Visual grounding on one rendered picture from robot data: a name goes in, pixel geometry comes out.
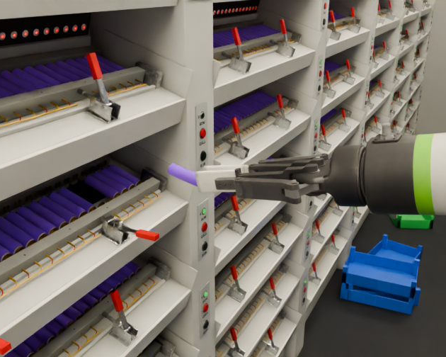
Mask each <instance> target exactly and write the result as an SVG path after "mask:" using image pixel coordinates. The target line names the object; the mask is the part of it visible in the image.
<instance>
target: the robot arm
mask: <svg viewBox="0 0 446 357"><path fill-rule="evenodd" d="M195 177H196V181H197V185H198V191H199V192H236V196H237V198H249V199H259V200H276V201H285V202H287V203H291V204H299V203H301V202H302V199H301V196H302V195H307V196H319V195H321V194H326V193H329V194H330V195H331V196H332V197H333V200H334V201H335V203H336V204H337V205H339V206H344V207H365V206H366V205H367V206H368V208H369V210H370V211H371V212H372V213H373V214H390V215H391V218H392V219H396V218H397V217H396V216H397V215H446V132H444V133H435V134H422V135H401V133H399V132H398V133H395V134H392V132H391V128H390V123H382V134H378V135H376V137H371V138H370V140H369V141H368V142H367V144H366V146H364V145H363V144H362V145H347V146H339V147H337V148H335V149H334V151H333V154H332V155H331V159H328V154H327V153H322V154H316V155H311V156H304V157H289V158H280V159H264V160H263V159H262V160H259V161H258V164H250V165H249V166H247V165H221V166H205V167H204V171H196V172H195Z"/></svg>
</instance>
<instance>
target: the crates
mask: <svg viewBox="0 0 446 357"><path fill-rule="evenodd" d="M388 215H389V216H390V218H391V215H390V214H388ZM396 217H397V218H396V219H392V218H391V220H392V222H393V223H394V225H395V226H396V228H398V229H432V228H433V222H434V217H435V216H434V215H397V216H396ZM387 237H388V235H387V234H384V235H383V237H382V240H381V241H380V242H379V243H378V244H377V245H376V246H375V247H374V248H373V249H372V250H370V251H369V252H368V253H367V254H366V253H362V252H358V251H355V246H351V248H350V254H349V256H348V259H347V261H345V265H343V272H342V280H341V296H340V298H342V299H345V300H351V301H354V302H360V303H363V304H367V305H372V306H376V307H381V308H385V309H388V310H394V311H397V312H403V313H406V314H410V315H411V314H412V309H413V305H414V306H418V302H419V298H420V293H421V289H420V288H417V287H416V283H417V276H418V266H419V261H420V260H421V255H422V250H423V246H421V245H418V248H417V249H416V248H413V247H411V246H407V245H405V244H400V243H398V242H394V241H392V240H388V239H387Z"/></svg>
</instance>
